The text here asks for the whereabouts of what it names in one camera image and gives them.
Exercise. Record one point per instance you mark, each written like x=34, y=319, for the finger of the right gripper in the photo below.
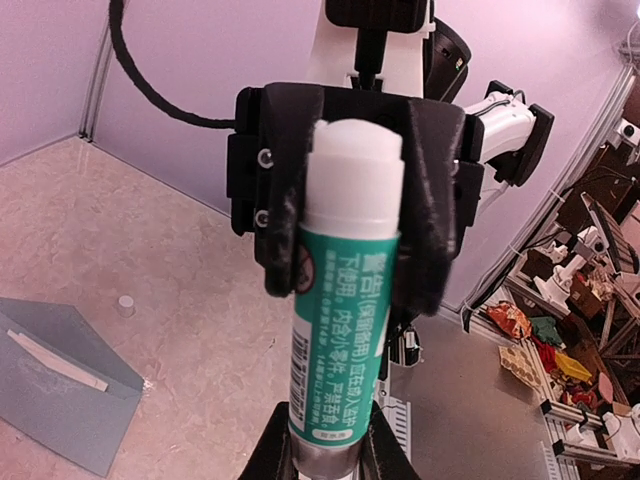
x=290, y=113
x=432, y=134

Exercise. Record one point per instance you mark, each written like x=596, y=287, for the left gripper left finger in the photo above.
x=272, y=459

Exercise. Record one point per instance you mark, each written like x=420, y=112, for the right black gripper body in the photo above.
x=249, y=160

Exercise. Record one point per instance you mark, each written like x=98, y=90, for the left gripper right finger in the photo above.
x=382, y=455

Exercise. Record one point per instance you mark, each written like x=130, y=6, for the small green white glue stick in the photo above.
x=348, y=243

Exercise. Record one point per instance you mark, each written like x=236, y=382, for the teal paper envelope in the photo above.
x=75, y=421

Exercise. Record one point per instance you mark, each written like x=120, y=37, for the small white glue cap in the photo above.
x=126, y=306

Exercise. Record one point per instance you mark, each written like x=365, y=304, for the beige lined letter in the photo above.
x=56, y=363

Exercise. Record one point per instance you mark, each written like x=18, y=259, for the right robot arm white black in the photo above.
x=515, y=132

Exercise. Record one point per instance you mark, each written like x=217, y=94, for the front aluminium rail base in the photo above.
x=404, y=351

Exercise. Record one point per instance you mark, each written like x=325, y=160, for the right aluminium frame post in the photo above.
x=96, y=88

